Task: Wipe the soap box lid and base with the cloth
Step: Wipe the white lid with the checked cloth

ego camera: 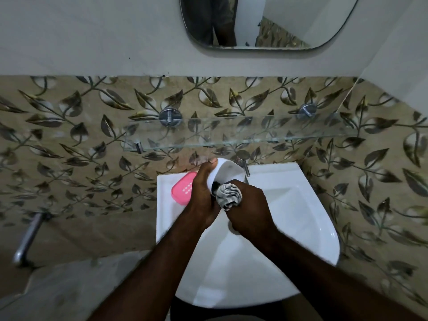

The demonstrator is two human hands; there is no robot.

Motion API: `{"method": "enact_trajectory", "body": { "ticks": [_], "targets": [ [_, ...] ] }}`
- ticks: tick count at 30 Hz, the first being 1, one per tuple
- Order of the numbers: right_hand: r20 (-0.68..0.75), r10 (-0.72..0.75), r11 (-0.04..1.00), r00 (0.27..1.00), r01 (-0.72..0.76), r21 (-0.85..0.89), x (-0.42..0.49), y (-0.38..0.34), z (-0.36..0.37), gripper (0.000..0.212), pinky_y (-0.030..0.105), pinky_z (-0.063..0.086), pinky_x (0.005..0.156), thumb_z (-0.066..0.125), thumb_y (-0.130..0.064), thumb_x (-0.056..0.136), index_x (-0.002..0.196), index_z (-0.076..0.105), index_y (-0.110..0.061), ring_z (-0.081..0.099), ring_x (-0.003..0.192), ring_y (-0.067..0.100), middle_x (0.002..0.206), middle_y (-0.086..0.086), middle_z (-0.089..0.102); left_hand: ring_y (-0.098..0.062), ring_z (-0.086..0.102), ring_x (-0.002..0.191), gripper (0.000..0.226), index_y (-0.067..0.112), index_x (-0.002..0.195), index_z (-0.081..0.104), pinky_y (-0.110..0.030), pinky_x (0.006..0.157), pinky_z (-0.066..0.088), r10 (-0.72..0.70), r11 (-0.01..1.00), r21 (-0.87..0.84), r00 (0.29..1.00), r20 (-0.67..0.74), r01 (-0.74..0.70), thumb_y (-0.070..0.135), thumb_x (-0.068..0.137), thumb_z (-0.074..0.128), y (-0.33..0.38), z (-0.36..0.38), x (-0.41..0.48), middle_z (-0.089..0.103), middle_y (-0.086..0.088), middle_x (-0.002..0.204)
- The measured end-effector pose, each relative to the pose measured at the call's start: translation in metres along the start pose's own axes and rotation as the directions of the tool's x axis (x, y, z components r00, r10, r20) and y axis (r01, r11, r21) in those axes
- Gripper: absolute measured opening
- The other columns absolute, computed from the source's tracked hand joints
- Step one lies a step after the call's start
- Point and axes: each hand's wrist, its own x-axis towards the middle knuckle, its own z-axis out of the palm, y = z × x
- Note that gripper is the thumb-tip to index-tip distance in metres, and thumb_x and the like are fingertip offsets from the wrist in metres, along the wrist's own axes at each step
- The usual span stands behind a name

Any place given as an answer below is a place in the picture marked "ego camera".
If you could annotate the person's right forearm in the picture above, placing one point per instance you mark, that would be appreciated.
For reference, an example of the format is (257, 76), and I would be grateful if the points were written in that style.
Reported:
(334, 284)

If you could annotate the chrome faucet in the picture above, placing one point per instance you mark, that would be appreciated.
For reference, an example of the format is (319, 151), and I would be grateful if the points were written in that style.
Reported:
(243, 160)

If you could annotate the rounded wall mirror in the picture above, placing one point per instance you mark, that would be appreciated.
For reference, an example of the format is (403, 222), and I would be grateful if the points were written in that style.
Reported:
(294, 20)

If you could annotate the checkered cleaning cloth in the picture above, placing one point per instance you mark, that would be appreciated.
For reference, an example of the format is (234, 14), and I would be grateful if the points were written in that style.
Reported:
(229, 196)

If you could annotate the white soap dish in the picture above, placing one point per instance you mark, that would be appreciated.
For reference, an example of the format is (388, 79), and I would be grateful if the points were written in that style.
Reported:
(229, 170)

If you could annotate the person's left hand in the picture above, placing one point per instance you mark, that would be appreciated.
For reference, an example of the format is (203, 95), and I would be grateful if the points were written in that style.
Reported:
(202, 197)

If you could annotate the metal sink drain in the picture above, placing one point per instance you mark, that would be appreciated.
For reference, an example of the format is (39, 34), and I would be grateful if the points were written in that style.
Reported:
(232, 228)

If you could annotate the white sink basin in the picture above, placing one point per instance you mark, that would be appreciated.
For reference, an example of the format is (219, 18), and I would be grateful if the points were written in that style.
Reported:
(294, 237)

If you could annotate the person's left forearm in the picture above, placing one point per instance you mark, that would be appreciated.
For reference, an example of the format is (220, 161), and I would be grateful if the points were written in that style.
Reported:
(157, 277)

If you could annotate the pink soap dish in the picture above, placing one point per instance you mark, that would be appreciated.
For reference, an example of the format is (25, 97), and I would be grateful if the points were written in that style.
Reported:
(182, 188)

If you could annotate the person's right hand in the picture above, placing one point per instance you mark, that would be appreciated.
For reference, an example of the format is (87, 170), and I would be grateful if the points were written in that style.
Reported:
(254, 213)

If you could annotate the chrome wall tap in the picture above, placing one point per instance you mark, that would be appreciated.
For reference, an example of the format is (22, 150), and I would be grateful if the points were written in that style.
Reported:
(30, 239)

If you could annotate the glass shelf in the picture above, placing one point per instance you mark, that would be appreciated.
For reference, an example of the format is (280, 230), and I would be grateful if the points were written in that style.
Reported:
(240, 133)

